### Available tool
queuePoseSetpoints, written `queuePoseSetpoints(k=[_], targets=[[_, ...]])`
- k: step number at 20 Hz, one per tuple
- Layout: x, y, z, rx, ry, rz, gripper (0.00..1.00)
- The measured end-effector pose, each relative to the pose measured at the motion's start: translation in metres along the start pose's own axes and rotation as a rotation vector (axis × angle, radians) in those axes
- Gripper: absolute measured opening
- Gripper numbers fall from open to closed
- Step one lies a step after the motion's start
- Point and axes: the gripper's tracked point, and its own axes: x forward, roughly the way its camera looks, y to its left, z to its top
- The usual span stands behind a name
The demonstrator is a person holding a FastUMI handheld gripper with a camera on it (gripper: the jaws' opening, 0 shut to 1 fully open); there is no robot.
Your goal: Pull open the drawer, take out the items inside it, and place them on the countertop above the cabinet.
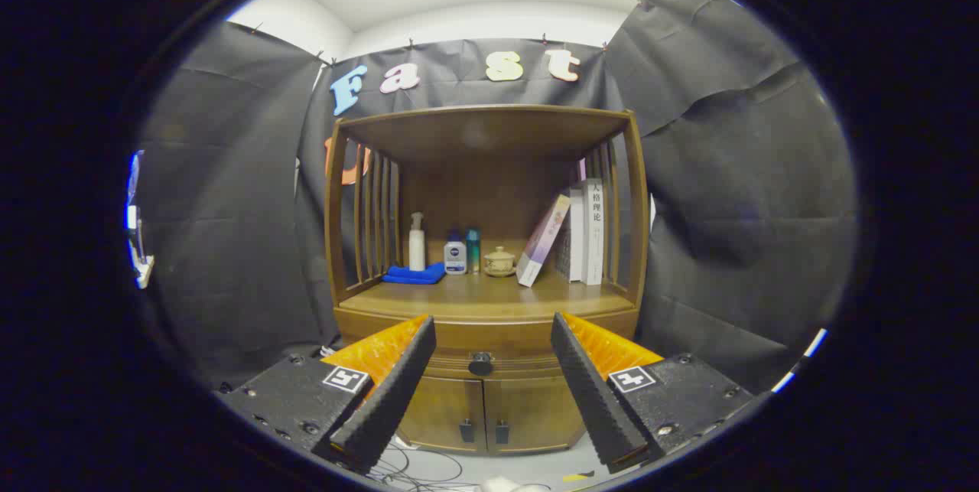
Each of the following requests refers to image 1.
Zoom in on white pump bottle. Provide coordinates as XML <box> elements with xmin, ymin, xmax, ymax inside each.
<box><xmin>408</xmin><ymin>212</ymin><xmax>427</xmax><ymax>272</ymax></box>

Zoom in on wooden cabinet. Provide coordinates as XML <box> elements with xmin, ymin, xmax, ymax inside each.
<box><xmin>324</xmin><ymin>104</ymin><xmax>651</xmax><ymax>456</ymax></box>

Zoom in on wooden drawer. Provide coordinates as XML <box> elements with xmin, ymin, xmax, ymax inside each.
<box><xmin>334</xmin><ymin>307</ymin><xmax>642</xmax><ymax>382</ymax></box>

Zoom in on blue folded cloth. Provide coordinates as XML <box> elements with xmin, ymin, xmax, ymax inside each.
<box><xmin>382</xmin><ymin>262</ymin><xmax>447</xmax><ymax>285</ymax></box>

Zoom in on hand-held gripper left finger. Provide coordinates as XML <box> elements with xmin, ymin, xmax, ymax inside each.
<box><xmin>218</xmin><ymin>314</ymin><xmax>437</xmax><ymax>475</ymax></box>

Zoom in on black floor cables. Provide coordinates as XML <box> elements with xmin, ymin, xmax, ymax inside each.
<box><xmin>367</xmin><ymin>438</ymin><xmax>467</xmax><ymax>492</ymax></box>

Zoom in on black backdrop cloth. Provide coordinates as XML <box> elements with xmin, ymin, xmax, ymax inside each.
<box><xmin>134</xmin><ymin>0</ymin><xmax>857</xmax><ymax>401</ymax></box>

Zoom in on plain white book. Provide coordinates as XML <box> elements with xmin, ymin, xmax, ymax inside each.
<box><xmin>568</xmin><ymin>187</ymin><xmax>588</xmax><ymax>283</ymax></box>

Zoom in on white bottle blue cap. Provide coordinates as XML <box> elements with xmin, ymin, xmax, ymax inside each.
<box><xmin>444</xmin><ymin>230</ymin><xmax>467</xmax><ymax>275</ymax></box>

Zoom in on white book black lettering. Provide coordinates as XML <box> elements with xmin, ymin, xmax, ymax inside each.
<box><xmin>584</xmin><ymin>178</ymin><xmax>605</xmax><ymax>286</ymax></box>

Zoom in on pink purple book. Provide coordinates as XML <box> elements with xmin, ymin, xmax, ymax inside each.
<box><xmin>516</xmin><ymin>194</ymin><xmax>572</xmax><ymax>288</ymax></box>

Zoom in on beige lidded teacup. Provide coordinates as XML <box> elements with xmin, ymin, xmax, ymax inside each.
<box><xmin>483</xmin><ymin>246</ymin><xmax>517</xmax><ymax>278</ymax></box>

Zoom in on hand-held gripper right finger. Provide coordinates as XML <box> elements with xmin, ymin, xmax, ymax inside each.
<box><xmin>550</xmin><ymin>311</ymin><xmax>772</xmax><ymax>475</ymax></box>

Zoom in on wooden countertop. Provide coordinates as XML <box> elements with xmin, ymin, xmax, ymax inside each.
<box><xmin>337</xmin><ymin>270</ymin><xmax>639</xmax><ymax>321</ymax></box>

